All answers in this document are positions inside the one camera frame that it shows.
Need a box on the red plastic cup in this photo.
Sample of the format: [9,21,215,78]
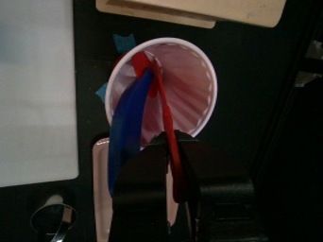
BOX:
[104,37,219,149]

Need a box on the light wooden box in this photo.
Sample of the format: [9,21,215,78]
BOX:
[94,0,288,30]

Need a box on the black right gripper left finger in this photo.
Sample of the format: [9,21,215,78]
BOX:
[106,133,172,242]

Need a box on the red plastic knife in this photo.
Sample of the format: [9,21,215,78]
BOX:
[130,50,188,204]

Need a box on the blue tape piece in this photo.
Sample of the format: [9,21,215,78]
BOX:
[94,82,109,103]
[110,32,137,55]

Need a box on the white cutting board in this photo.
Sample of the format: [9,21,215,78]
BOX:
[0,0,81,189]

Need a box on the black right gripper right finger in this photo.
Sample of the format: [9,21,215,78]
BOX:
[173,129,269,242]

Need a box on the blue plastic spoon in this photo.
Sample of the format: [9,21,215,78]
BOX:
[105,67,156,198]

